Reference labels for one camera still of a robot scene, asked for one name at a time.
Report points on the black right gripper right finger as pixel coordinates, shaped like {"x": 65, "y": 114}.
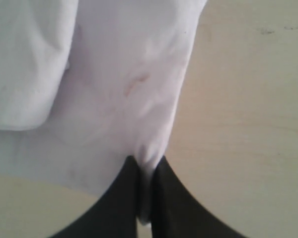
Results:
{"x": 175, "y": 213}

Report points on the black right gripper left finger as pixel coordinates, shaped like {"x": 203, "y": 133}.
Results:
{"x": 114, "y": 215}

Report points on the white t-shirt with red logo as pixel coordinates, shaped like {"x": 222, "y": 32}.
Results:
{"x": 86, "y": 83}

